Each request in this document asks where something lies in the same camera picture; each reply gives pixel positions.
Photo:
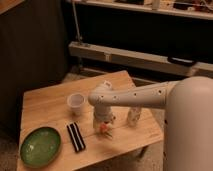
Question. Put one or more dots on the white shelf rail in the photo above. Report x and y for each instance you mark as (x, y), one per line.
(138, 60)

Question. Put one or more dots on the green plate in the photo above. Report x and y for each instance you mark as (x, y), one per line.
(40, 147)

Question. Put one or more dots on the black handle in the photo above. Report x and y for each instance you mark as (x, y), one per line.
(182, 62)

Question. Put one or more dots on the wooden table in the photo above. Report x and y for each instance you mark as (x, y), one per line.
(47, 107)

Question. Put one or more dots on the black striped rectangular block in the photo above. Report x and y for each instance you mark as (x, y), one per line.
(76, 137)

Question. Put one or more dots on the white plastic bottle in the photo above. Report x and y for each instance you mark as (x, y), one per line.
(133, 116)

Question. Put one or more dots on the orange pepper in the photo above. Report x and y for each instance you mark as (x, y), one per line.
(104, 129)

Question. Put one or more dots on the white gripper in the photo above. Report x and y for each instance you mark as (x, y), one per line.
(103, 114)

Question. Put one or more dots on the metal pole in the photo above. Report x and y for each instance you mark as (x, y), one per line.
(79, 38)

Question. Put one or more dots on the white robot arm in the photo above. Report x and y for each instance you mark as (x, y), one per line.
(188, 105)

